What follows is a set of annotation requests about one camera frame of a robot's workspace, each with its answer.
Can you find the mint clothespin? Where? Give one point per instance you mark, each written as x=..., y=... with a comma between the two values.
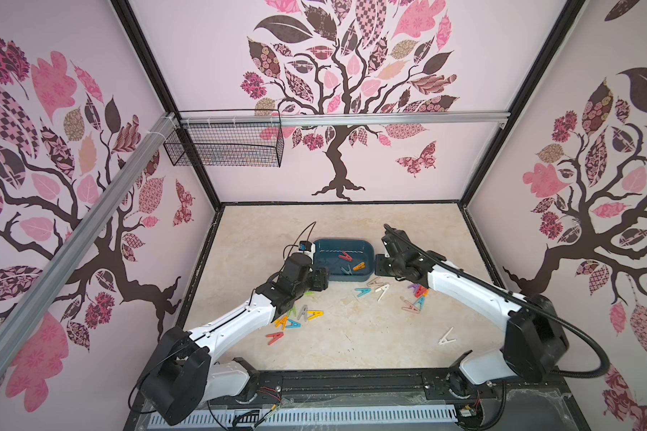
x=362, y=291

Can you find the light blue clothespin front left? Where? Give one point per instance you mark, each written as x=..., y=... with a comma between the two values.
x=292, y=324

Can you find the black wire mesh basket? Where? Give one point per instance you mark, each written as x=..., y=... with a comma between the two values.
x=227, y=138

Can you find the white slotted cable duct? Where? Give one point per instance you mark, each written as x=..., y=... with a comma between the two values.
x=310, y=416

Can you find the aluminium rail on back wall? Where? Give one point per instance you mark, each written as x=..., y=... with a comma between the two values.
x=448, y=117

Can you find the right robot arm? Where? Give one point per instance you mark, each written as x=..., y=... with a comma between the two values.
x=531, y=343

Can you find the aluminium rail on left wall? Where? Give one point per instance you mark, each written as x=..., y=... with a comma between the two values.
x=22, y=321

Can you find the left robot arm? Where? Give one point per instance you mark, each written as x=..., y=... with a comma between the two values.
x=215, y=345

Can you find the white clothespin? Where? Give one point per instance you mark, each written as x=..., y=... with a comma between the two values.
x=445, y=338
x=381, y=291

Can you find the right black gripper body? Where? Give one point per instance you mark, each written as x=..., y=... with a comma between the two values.
x=386, y=263

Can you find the teal clothespin right pile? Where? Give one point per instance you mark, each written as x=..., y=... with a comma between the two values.
x=419, y=304

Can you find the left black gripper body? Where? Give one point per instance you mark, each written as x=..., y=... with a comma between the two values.
x=316, y=281

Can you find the aluminium rail on wall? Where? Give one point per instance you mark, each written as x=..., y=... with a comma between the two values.
x=22, y=321
x=448, y=117

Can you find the red clothespin right pile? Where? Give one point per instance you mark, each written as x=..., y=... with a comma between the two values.
x=424, y=292

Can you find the pink clothespin right pile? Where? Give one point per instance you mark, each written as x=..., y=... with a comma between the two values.
x=412, y=309

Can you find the grey clothespin left pile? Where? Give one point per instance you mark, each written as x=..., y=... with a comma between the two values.
x=303, y=313

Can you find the yellow clothespin left pile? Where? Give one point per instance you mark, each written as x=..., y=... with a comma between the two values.
x=314, y=314

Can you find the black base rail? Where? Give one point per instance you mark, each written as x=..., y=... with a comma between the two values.
x=433, y=383

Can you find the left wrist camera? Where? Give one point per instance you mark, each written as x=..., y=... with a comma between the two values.
x=306, y=247

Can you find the orange clothespin front left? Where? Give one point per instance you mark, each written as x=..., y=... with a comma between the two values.
x=282, y=323

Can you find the teal plastic storage box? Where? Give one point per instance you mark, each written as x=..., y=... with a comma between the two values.
x=327, y=255

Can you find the beige clothespin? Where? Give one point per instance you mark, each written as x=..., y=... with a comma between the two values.
x=376, y=282

